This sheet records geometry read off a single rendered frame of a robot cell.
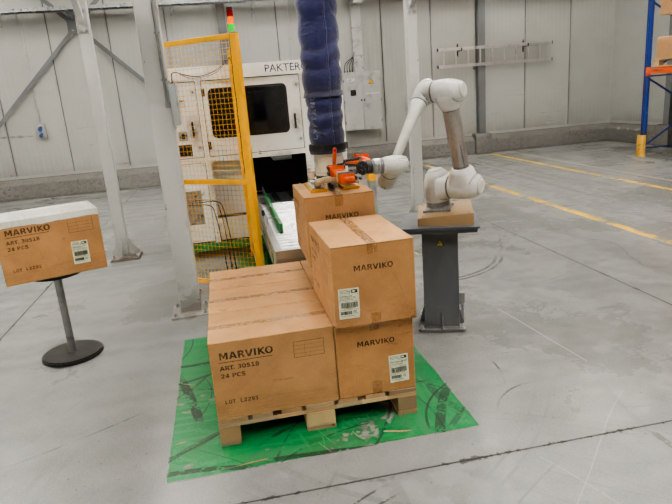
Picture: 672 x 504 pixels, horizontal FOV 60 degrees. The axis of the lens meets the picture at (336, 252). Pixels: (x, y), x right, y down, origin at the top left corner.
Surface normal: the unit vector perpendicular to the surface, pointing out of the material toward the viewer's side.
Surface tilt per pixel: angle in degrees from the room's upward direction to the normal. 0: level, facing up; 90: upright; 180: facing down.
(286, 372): 90
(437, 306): 90
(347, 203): 90
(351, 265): 90
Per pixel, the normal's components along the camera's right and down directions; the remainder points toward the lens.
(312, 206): 0.18, 0.24
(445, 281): -0.15, 0.27
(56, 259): 0.52, 0.18
